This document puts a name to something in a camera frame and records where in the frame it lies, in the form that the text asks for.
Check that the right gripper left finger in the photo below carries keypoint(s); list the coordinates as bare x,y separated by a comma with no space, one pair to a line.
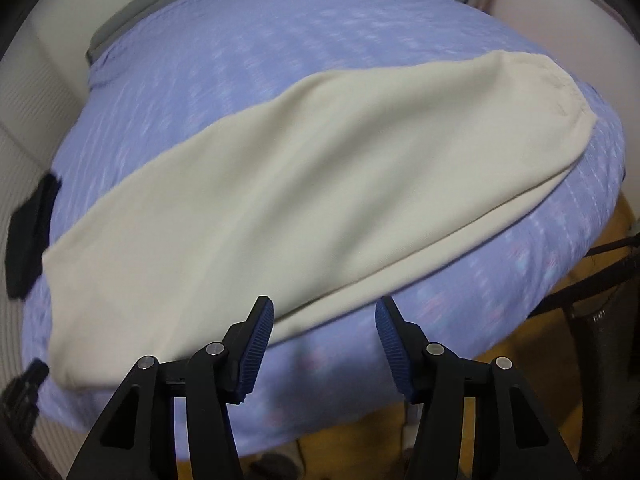
134,437

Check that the black folded garment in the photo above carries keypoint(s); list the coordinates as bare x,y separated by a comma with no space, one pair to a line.
29,237

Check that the white slatted wardrobe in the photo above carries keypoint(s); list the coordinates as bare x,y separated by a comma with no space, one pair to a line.
37,110

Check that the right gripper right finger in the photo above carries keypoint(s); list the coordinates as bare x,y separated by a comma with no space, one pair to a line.
514,438

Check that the purple floral bed sheet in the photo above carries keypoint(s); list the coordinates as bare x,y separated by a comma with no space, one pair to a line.
199,60

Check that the cream white pants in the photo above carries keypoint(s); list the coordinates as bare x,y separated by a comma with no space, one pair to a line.
349,185

